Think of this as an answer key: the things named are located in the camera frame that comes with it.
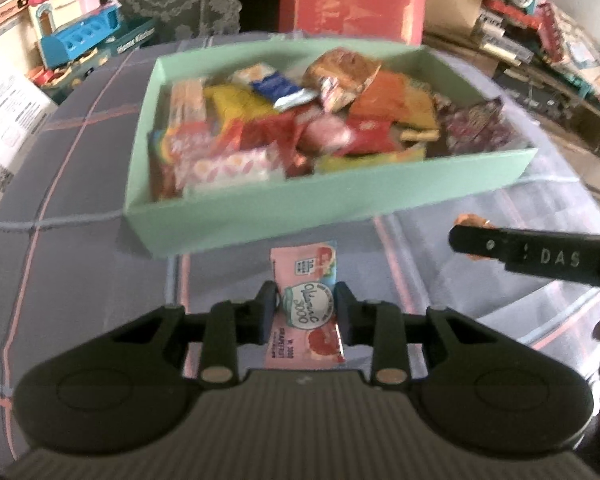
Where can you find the blue snack packet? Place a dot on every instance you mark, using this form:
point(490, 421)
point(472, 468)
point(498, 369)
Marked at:
point(277, 87)

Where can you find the fries print snack packet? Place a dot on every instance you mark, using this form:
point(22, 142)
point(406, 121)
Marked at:
point(340, 72)

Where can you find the teal toy box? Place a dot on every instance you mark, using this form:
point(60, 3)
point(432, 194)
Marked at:
point(125, 42)

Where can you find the clear biscuit packet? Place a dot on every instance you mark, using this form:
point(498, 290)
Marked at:
point(185, 102)

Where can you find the pink white candy packet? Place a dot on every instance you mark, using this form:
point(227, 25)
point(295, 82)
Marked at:
point(325, 132)

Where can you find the red crinkled snack packet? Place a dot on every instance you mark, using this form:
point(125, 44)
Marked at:
point(267, 130)

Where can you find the pink floral white packet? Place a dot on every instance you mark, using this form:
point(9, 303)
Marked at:
point(230, 167)

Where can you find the small orange candy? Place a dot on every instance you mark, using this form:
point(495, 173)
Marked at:
point(472, 219)

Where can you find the purple grape snack packet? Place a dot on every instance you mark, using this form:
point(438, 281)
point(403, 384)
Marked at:
point(472, 122)

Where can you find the white instruction sheet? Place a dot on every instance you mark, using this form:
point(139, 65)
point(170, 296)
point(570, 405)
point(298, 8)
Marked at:
point(5, 110)

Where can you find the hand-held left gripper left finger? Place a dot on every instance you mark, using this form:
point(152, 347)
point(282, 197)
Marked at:
point(269, 316)

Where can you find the pink grapefruit sachet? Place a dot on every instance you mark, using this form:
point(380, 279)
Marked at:
point(305, 305)

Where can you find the small yellow green candy packet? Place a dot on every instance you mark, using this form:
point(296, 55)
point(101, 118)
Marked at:
point(370, 160)

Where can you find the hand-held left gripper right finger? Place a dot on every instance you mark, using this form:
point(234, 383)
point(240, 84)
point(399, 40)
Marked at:
point(343, 317)

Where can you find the small red snack packet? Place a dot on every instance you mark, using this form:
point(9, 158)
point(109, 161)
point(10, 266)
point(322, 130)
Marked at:
point(372, 135)

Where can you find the orange snack packet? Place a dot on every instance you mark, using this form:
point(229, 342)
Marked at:
point(387, 95)

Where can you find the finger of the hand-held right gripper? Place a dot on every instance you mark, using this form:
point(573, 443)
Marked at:
point(480, 244)

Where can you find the orange-red packet with white end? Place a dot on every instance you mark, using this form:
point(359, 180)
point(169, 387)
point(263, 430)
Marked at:
point(180, 142)

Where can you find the green cardboard box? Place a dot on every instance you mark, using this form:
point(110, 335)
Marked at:
point(305, 210)

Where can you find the shiny yellow snack packet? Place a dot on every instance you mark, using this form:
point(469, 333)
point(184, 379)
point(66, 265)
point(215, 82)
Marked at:
point(232, 102)

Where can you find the toy kitchen playset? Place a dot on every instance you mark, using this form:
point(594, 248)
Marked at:
point(55, 10)

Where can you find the small white snack packet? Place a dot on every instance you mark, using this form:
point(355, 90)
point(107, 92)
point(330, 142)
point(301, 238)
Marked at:
point(252, 72)

